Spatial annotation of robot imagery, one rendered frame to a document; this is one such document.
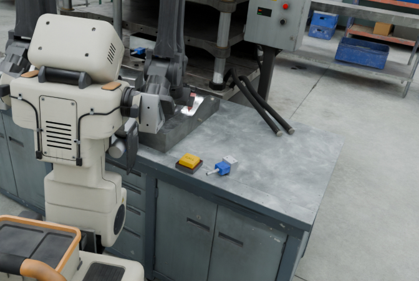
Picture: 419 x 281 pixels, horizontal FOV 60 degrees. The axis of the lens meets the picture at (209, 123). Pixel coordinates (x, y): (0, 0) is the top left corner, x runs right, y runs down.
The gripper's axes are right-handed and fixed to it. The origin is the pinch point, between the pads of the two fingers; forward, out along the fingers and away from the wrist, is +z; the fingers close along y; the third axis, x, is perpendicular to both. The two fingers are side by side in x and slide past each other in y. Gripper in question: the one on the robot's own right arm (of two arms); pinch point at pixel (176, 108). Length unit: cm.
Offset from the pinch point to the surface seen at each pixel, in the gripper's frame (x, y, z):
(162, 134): 7.7, 4.6, 8.5
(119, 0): -96, 59, 30
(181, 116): -8.1, 0.8, 16.8
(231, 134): -9.3, -22.2, 26.8
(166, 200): 24.0, 1.3, 36.2
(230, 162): 15.9, -23.9, 7.9
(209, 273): 45, -22, 59
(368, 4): -541, -230, 321
